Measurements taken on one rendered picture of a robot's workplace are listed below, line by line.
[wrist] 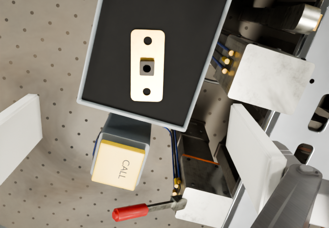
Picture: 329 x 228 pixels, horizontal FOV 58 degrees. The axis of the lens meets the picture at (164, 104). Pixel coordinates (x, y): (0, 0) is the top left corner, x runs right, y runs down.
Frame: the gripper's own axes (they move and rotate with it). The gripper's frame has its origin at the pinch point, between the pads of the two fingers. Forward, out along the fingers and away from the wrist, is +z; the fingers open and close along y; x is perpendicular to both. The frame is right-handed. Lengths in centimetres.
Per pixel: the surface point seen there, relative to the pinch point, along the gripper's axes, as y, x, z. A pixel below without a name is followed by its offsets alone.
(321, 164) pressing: 34, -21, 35
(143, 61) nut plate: -0.4, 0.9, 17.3
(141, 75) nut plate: -0.5, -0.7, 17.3
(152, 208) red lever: 1.6, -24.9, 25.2
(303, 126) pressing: 28.7, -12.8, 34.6
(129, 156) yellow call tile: -1.9, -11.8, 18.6
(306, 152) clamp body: 46, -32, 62
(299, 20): 19.5, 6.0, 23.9
